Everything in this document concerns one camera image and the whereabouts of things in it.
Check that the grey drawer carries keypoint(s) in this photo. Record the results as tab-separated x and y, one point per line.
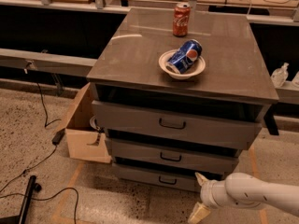
168	180
171	156
177	126

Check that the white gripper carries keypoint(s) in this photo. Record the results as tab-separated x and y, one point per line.
206	192

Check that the grey metal rail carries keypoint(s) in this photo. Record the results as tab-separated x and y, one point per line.
46	62

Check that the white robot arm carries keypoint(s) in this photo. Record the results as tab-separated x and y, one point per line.
240	190

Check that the white bowl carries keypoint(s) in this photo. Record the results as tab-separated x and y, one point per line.
197	68

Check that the cardboard box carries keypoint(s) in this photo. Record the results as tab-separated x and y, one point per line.
84	140

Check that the red Coca-Cola can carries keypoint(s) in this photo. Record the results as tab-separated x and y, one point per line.
181	19

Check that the grey top drawer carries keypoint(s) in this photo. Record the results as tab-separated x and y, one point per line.
177	126

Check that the grey drawer cabinet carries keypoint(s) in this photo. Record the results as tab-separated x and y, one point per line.
235	84

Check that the black metal stand base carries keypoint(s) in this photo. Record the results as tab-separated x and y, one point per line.
32	187

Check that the grey middle drawer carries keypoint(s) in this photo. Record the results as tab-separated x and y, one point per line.
171	156

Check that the clear plastic bottle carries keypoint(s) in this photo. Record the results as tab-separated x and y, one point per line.
279	76

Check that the grey bottom drawer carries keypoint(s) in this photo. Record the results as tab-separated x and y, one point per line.
168	180

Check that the blue Pepsi can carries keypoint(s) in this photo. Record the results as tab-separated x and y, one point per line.
184	57

